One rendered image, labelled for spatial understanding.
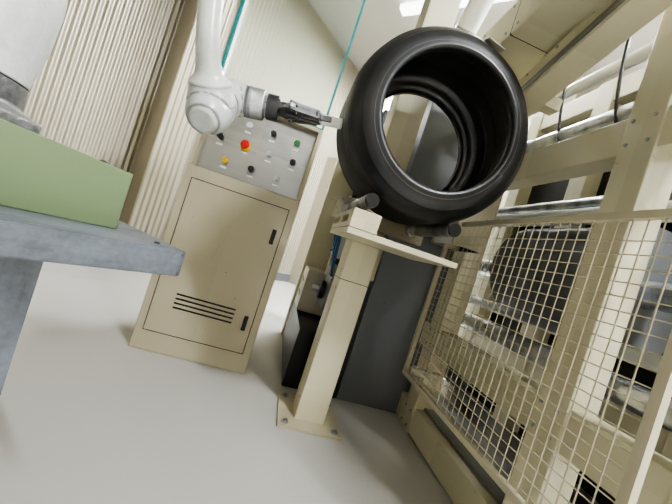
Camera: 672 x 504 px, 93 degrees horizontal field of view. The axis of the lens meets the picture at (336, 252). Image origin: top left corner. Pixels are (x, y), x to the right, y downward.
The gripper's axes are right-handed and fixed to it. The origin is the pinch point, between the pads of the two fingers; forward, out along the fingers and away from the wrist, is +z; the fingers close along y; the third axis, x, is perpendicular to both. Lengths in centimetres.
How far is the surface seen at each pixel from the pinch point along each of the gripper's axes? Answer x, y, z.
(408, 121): -17.7, 27.6, 34.0
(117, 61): -81, 201, -168
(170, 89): -72, 209, -127
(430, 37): -25.3, -12.5, 22.8
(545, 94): -28, 3, 75
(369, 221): 29.3, -9.2, 15.4
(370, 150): 9.7, -12.1, 11.3
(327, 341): 78, 28, 16
